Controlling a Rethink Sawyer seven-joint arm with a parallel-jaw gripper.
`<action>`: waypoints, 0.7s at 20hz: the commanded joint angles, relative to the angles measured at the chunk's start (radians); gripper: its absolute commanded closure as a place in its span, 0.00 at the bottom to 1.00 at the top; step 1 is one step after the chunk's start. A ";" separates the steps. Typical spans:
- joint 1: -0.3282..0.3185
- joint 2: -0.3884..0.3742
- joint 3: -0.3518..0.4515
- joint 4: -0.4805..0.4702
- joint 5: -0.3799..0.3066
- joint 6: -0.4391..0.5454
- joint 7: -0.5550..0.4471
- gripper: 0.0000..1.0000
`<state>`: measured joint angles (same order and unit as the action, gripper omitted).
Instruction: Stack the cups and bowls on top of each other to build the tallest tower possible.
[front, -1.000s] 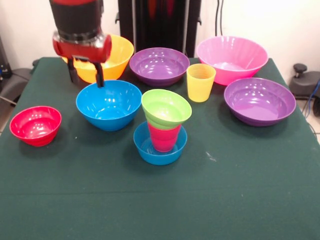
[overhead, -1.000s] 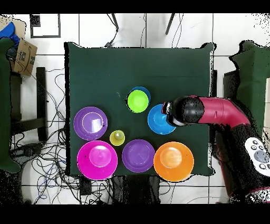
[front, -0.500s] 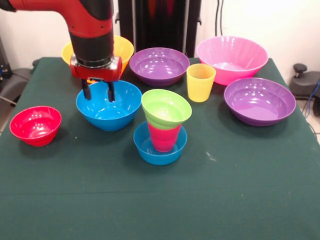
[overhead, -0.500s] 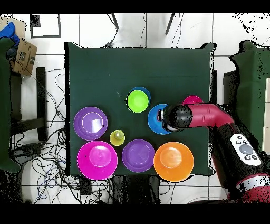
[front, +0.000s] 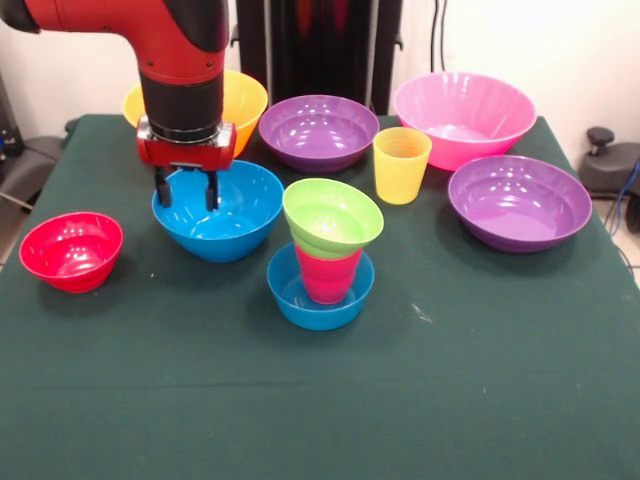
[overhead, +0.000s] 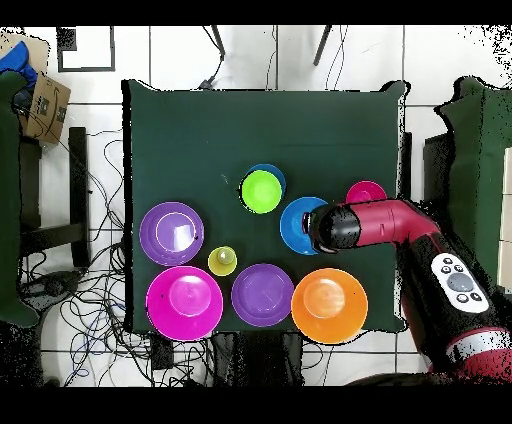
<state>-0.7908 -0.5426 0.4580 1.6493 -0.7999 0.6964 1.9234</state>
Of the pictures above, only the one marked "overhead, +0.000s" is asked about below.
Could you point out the blue bowl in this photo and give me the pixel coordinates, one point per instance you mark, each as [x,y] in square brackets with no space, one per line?
[292,228]

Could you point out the black camera tripod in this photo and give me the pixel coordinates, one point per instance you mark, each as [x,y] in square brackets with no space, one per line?
[218,42]

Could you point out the cardboard box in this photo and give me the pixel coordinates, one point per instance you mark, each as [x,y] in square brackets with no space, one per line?
[48,108]

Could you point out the green cloth side table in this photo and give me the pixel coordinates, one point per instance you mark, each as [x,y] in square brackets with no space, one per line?
[480,160]
[8,200]

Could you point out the translucent teal bowl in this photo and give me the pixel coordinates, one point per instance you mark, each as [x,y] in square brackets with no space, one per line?
[278,172]

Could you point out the large yellow bowl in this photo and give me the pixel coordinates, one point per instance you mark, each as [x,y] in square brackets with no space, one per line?
[329,306]

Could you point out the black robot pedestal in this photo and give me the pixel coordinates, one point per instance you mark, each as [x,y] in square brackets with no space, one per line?
[260,360]

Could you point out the dark green tablecloth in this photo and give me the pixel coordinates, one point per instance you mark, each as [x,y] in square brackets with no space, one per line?
[200,128]

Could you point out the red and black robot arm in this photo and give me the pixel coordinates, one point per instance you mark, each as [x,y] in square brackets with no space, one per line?
[392,224]

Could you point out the small green bowl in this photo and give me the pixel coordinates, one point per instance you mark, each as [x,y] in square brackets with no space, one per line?
[261,192]

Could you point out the yellow cup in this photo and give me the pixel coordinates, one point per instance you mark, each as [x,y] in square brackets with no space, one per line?
[222,260]

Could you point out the black power strip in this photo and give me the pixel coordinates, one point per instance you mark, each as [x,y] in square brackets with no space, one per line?
[162,352]

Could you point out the small red bowl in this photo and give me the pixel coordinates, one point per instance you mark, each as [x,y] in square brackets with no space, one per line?
[366,192]

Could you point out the white box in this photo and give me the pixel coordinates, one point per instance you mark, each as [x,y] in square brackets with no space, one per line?
[506,240]

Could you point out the black wooden stand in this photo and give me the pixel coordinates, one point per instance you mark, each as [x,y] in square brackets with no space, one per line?
[78,180]
[438,172]

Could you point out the grey pedestal leg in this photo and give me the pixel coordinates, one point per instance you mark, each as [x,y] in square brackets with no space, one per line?
[52,284]

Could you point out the blue cloth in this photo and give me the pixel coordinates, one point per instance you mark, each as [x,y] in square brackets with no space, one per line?
[18,60]

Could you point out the purple bowl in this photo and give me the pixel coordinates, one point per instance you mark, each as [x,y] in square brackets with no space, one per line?
[262,296]
[158,248]

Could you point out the large pink bowl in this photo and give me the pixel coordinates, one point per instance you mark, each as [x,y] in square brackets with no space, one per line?
[184,303]

